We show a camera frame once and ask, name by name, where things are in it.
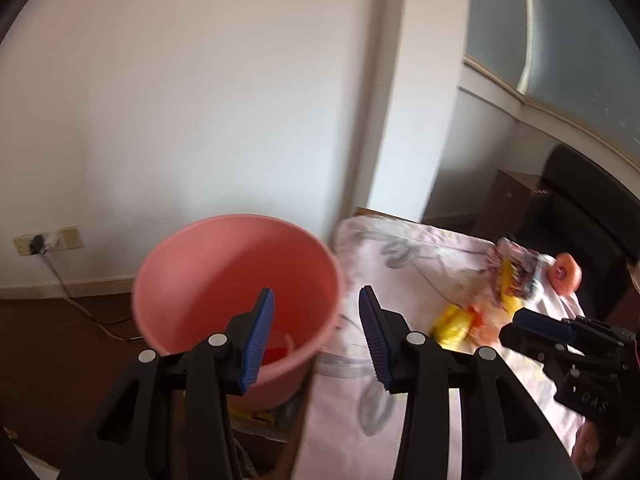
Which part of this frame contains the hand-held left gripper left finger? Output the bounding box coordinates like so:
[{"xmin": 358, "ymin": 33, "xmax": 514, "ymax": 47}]
[{"xmin": 60, "ymin": 287, "xmax": 276, "ymax": 480}]

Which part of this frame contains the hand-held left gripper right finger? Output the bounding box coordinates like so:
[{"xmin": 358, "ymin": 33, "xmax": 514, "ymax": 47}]
[{"xmin": 359, "ymin": 285, "xmax": 583, "ymax": 480}]

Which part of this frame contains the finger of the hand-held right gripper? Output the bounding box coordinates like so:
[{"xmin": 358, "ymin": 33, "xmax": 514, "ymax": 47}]
[
  {"xmin": 514, "ymin": 308, "xmax": 581, "ymax": 343},
  {"xmin": 499, "ymin": 324, "xmax": 568, "ymax": 363}
]

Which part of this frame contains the orange plastic wrapper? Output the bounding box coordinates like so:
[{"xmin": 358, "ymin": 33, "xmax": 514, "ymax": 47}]
[{"xmin": 467, "ymin": 305, "xmax": 502, "ymax": 347}]

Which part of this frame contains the colourful snack wrapper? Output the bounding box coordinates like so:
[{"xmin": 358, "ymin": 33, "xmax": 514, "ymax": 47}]
[{"xmin": 482, "ymin": 237, "xmax": 556, "ymax": 312}]

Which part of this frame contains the pink plastic bucket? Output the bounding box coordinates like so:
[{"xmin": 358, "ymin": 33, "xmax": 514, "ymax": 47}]
[{"xmin": 131, "ymin": 214, "xmax": 347, "ymax": 411}]

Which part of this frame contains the yellow snack packet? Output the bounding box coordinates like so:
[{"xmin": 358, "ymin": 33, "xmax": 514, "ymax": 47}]
[{"xmin": 431, "ymin": 304, "xmax": 478, "ymax": 347}]

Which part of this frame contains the person's right hand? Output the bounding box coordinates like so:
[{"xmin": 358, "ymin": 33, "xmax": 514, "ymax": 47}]
[{"xmin": 572, "ymin": 422, "xmax": 608, "ymax": 472}]

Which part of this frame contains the orange fruit with sticker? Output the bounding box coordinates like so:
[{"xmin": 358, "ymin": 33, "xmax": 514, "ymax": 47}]
[{"xmin": 547, "ymin": 252, "xmax": 584, "ymax": 293}]

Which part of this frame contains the colourful cardboard box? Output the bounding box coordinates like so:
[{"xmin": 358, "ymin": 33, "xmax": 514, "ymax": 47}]
[{"xmin": 230, "ymin": 385, "xmax": 308, "ymax": 444}]

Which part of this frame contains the pink floral cloth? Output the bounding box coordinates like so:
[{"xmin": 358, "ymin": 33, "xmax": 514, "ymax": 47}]
[{"xmin": 292, "ymin": 216, "xmax": 586, "ymax": 480}]

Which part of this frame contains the black leather chair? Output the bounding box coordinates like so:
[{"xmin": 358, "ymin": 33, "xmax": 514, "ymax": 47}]
[{"xmin": 515, "ymin": 144, "xmax": 640, "ymax": 332}]

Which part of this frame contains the wooden table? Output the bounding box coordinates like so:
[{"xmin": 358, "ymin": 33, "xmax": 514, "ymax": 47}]
[{"xmin": 354, "ymin": 206, "xmax": 422, "ymax": 224}]

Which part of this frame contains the brown wooden cabinet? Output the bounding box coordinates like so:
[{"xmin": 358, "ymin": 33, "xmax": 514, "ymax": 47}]
[{"xmin": 477, "ymin": 169, "xmax": 551, "ymax": 242}]

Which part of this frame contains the grey power cable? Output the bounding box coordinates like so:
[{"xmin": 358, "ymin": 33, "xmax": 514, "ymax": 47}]
[{"xmin": 41, "ymin": 251, "xmax": 142, "ymax": 343}]

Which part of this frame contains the beige wall outlet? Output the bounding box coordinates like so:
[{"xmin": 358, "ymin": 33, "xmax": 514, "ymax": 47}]
[{"xmin": 12, "ymin": 226, "xmax": 85, "ymax": 257}]

